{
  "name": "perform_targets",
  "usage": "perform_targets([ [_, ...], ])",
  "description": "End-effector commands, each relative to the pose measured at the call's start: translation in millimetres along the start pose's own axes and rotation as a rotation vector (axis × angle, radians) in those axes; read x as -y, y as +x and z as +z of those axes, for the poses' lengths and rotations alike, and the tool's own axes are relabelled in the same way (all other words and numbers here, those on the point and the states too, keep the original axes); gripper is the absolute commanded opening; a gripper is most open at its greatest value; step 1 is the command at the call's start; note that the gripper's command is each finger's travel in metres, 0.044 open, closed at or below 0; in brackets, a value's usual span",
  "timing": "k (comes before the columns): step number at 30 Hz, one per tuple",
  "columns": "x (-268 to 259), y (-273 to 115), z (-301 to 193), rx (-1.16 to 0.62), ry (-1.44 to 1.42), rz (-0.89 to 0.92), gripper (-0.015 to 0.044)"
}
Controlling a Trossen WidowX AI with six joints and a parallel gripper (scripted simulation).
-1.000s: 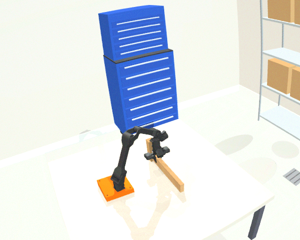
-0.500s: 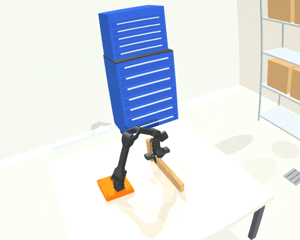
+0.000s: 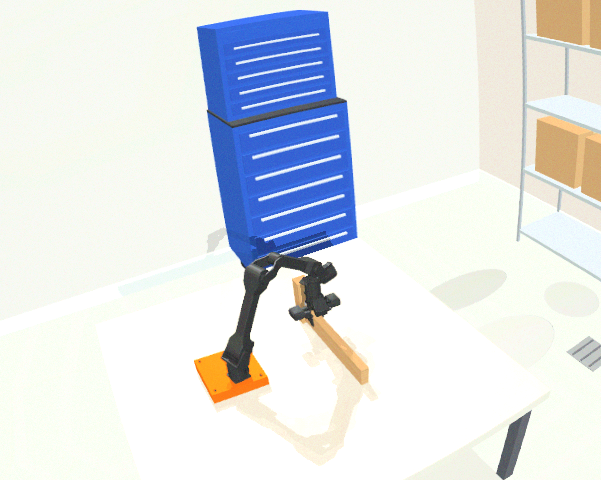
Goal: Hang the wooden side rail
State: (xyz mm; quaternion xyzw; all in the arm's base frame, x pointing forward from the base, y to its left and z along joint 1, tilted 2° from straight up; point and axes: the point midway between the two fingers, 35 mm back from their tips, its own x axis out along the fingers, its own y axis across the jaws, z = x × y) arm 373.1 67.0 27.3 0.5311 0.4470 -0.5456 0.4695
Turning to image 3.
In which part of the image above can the wooden post with slot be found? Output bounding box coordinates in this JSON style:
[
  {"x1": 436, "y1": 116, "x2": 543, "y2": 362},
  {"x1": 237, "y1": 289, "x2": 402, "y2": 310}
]
[{"x1": 292, "y1": 275, "x2": 307, "y2": 324}]

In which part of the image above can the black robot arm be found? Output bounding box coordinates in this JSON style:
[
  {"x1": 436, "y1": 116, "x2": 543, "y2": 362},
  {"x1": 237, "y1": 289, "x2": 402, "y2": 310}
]
[{"x1": 220, "y1": 252, "x2": 338, "y2": 384}]

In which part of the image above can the wooden rail with dark metal hooks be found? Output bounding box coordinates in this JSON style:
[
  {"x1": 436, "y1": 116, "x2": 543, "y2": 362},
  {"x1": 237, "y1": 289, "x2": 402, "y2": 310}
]
[{"x1": 305, "y1": 310, "x2": 369, "y2": 385}]

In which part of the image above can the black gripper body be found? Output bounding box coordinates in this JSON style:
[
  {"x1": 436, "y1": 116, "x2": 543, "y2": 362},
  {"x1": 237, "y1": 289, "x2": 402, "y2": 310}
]
[{"x1": 288, "y1": 291, "x2": 341, "y2": 321}]

